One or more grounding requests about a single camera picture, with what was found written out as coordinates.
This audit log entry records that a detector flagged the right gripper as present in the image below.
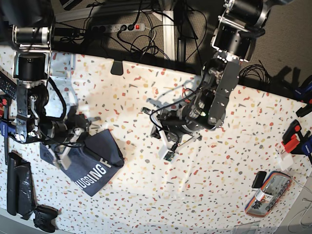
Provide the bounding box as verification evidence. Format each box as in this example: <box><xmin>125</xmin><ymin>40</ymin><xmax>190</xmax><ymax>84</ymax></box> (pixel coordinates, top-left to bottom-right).
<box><xmin>46</xmin><ymin>113</ymin><xmax>101</xmax><ymax>170</ymax></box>

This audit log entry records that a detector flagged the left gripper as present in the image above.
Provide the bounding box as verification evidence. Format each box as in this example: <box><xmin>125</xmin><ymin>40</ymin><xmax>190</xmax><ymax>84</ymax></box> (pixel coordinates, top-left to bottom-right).
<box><xmin>142</xmin><ymin>107</ymin><xmax>202</xmax><ymax>162</ymax></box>

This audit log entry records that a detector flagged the blue T-shirt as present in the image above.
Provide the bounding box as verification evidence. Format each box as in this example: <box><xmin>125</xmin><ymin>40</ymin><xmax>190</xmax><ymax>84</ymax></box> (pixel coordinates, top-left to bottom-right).
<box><xmin>39</xmin><ymin>129</ymin><xmax>125</xmax><ymax>197</ymax></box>

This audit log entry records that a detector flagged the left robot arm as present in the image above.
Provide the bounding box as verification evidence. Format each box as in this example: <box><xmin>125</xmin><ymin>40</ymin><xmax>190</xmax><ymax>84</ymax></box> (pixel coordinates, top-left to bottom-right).
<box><xmin>142</xmin><ymin>0</ymin><xmax>275</xmax><ymax>161</ymax></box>

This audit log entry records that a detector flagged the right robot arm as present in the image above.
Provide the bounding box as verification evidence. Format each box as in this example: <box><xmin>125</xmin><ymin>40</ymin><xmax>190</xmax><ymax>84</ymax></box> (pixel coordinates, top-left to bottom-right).
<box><xmin>0</xmin><ymin>0</ymin><xmax>92</xmax><ymax>170</ymax></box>

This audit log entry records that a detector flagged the terrazzo pattern table cloth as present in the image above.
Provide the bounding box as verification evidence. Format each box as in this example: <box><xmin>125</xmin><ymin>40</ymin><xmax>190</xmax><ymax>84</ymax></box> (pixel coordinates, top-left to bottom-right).
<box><xmin>10</xmin><ymin>52</ymin><xmax>303</xmax><ymax>234</ymax></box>

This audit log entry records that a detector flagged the blue black bar clamp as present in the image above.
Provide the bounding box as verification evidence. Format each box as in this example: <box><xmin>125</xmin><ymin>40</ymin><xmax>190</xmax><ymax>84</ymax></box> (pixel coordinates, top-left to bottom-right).
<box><xmin>0</xmin><ymin>118</ymin><xmax>16</xmax><ymax>165</ymax></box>

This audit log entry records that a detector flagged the red black clamp left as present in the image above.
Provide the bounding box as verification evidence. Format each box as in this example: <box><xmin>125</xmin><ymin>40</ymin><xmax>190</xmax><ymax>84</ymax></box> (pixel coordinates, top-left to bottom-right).
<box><xmin>0</xmin><ymin>94</ymin><xmax>12</xmax><ymax>118</ymax></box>

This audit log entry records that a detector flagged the red black clamp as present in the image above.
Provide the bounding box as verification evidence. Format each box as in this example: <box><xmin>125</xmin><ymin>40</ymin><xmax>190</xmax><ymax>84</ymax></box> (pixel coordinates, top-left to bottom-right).
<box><xmin>281</xmin><ymin>119</ymin><xmax>312</xmax><ymax>162</ymax></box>
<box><xmin>0</xmin><ymin>94</ymin><xmax>12</xmax><ymax>118</ymax></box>

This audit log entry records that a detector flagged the black TV remote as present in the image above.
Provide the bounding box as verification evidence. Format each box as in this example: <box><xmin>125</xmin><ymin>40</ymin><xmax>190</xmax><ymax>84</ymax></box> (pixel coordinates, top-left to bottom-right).
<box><xmin>0</xmin><ymin>72</ymin><xmax>17</xmax><ymax>100</ymax></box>

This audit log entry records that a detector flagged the black plastic bag roll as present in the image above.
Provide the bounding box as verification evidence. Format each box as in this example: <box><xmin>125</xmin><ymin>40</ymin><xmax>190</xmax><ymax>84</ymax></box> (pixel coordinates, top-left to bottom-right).
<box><xmin>7</xmin><ymin>152</ymin><xmax>36</xmax><ymax>220</ymax></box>

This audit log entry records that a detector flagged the small black box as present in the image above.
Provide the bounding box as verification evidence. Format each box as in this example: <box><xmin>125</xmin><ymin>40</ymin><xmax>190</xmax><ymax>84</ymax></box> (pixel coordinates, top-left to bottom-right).
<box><xmin>252</xmin><ymin>171</ymin><xmax>267</xmax><ymax>189</ymax></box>

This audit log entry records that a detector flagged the black game controller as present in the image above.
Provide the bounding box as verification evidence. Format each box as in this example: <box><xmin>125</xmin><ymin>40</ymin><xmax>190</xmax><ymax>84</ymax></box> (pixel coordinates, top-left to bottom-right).
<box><xmin>33</xmin><ymin>206</ymin><xmax>58</xmax><ymax>233</ymax></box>

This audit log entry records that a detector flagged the orange blue tool case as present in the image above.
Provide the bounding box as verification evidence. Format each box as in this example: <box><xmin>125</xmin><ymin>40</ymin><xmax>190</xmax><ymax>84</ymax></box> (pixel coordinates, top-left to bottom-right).
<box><xmin>245</xmin><ymin>171</ymin><xmax>292</xmax><ymax>218</ymax></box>

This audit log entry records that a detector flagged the white plastic part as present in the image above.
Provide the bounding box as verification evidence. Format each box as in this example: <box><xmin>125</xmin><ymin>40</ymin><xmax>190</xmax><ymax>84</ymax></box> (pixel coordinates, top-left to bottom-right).
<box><xmin>277</xmin><ymin>151</ymin><xmax>294</xmax><ymax>171</ymax></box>

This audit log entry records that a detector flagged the aluminium table leg profile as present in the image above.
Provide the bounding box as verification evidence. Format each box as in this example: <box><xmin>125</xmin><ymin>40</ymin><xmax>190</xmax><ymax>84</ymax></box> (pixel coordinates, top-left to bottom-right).
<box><xmin>158</xmin><ymin>0</ymin><xmax>176</xmax><ymax>61</ymax></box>

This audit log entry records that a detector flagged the blue clamp far right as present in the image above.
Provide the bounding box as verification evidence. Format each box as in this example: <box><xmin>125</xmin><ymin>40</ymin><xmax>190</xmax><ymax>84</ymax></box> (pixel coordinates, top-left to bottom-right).
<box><xmin>294</xmin><ymin>76</ymin><xmax>312</xmax><ymax>117</ymax></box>

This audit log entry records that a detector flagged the black table clamp bracket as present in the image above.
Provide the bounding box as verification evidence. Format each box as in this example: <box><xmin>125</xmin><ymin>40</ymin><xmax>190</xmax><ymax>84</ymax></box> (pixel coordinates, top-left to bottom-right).
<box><xmin>110</xmin><ymin>60</ymin><xmax>123</xmax><ymax>76</ymax></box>

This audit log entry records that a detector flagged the white power strip red switch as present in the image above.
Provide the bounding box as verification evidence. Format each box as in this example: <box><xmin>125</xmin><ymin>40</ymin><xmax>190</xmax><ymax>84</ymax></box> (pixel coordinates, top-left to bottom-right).
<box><xmin>91</xmin><ymin>23</ymin><xmax>146</xmax><ymax>34</ymax></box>

